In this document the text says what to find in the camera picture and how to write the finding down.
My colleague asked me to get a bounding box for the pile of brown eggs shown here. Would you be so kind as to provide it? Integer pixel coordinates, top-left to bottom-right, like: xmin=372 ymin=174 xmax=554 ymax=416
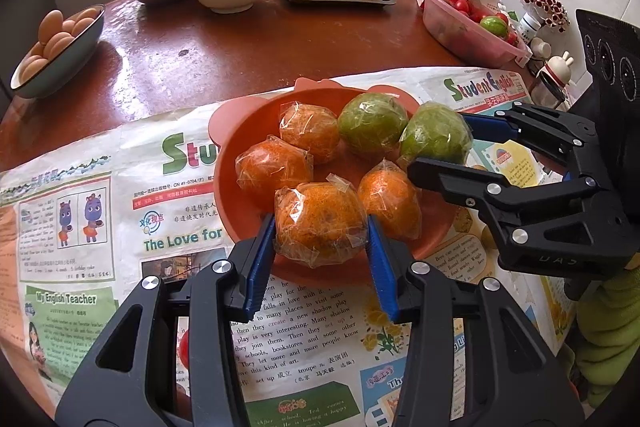
xmin=17 ymin=8 xmax=101 ymax=85

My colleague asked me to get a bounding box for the green citrus fruit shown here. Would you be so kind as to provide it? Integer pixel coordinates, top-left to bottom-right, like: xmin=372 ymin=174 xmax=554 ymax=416
xmin=398 ymin=102 xmax=473 ymax=168
xmin=338 ymin=93 xmax=410 ymax=158

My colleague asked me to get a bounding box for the white bottle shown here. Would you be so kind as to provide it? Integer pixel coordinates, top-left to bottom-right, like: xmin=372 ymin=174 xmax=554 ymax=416
xmin=519 ymin=14 xmax=544 ymax=39

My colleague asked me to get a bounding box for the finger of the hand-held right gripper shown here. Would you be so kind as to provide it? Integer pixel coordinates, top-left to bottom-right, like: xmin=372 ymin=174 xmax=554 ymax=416
xmin=407 ymin=157 xmax=621 ymax=248
xmin=462 ymin=102 xmax=598 ymax=158

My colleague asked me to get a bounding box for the person's right forearm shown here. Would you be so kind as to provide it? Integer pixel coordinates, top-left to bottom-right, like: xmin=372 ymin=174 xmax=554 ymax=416
xmin=575 ymin=264 xmax=640 ymax=410

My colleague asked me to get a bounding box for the small brown round fruit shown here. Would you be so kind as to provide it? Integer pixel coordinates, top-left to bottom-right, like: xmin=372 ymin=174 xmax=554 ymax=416
xmin=479 ymin=226 xmax=501 ymax=253

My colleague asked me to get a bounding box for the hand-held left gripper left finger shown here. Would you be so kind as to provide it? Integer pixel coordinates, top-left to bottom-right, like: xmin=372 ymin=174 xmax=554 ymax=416
xmin=55 ymin=213 xmax=277 ymax=427

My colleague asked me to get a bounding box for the white rabbit figure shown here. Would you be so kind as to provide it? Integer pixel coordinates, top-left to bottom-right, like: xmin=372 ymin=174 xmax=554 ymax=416
xmin=537 ymin=51 xmax=576 ymax=91

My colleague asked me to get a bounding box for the glass jar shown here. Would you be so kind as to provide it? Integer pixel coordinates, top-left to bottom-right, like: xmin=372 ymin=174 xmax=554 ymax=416
xmin=530 ymin=72 xmax=567 ymax=108

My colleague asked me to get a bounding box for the smooth orange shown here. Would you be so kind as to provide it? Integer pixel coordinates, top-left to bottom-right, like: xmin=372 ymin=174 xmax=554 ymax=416
xmin=357 ymin=159 xmax=422 ymax=242
xmin=235 ymin=136 xmax=315 ymax=210

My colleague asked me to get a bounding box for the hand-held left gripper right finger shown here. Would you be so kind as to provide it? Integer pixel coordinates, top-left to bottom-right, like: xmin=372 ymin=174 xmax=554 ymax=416
xmin=366 ymin=214 xmax=586 ymax=427

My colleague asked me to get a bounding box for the pink clear plastic container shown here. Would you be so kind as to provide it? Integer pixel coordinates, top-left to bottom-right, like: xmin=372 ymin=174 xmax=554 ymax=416
xmin=419 ymin=0 xmax=532 ymax=68

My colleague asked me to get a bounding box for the red tomato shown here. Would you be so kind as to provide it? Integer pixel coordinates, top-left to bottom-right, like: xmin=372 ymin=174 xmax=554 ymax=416
xmin=178 ymin=329 xmax=192 ymax=370

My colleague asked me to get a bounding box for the bunch of small red tomatoes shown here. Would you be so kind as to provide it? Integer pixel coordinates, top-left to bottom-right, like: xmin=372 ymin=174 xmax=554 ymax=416
xmin=450 ymin=0 xmax=521 ymax=46

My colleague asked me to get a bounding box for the grey-blue oval bowl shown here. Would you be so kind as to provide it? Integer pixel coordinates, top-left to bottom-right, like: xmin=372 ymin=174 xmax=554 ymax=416
xmin=10 ymin=4 xmax=106 ymax=99

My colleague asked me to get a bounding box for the red white flower bouquet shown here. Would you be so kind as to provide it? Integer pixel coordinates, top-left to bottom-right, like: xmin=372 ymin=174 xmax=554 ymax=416
xmin=516 ymin=0 xmax=571 ymax=32

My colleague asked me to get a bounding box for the orange plastic plate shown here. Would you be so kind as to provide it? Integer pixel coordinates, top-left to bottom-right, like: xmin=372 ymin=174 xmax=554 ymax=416
xmin=209 ymin=77 xmax=453 ymax=286

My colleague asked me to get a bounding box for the green tomato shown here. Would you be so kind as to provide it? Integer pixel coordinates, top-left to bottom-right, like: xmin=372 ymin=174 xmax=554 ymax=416
xmin=481 ymin=17 xmax=508 ymax=38

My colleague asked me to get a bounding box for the colourful printed newspaper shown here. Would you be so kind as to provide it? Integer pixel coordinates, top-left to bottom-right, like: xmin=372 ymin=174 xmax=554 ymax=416
xmin=0 ymin=94 xmax=411 ymax=427
xmin=330 ymin=67 xmax=581 ymax=427

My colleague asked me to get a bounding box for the mottled orange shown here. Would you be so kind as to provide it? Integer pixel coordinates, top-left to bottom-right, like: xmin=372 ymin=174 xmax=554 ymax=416
xmin=279 ymin=102 xmax=341 ymax=164
xmin=274 ymin=174 xmax=371 ymax=268

